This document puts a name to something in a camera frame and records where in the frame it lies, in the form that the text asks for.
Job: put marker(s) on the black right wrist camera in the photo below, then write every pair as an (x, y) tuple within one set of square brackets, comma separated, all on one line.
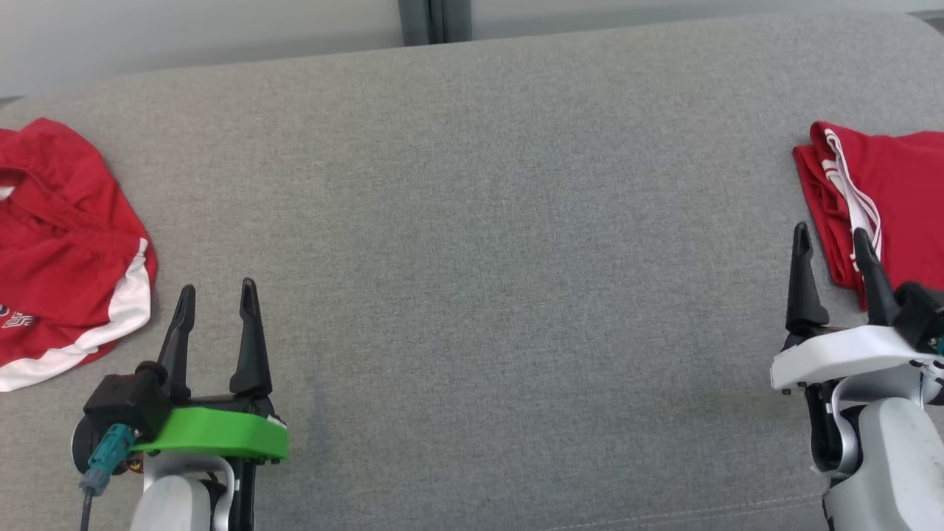
[(922, 313)]

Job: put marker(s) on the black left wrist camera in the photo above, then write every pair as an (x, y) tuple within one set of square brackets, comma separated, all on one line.
[(122, 402)]

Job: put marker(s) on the red white basketball shorts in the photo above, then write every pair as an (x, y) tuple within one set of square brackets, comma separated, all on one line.
[(66, 251)]

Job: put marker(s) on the grey fabric sofa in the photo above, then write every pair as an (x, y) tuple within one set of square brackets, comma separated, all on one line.
[(479, 295)]

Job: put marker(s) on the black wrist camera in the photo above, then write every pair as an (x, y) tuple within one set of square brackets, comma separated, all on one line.
[(122, 402), (922, 313)]

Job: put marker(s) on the red white basketball jersey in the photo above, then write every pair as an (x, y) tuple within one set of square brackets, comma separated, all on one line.
[(907, 192)]

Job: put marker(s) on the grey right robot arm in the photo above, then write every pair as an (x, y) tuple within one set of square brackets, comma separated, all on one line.
[(892, 457)]

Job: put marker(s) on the grey partition post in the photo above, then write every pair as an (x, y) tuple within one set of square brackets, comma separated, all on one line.
[(435, 18)]

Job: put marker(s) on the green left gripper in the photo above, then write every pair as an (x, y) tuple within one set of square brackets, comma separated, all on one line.
[(221, 435)]

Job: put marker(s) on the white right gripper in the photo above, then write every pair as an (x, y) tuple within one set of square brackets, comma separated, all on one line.
[(841, 358)]

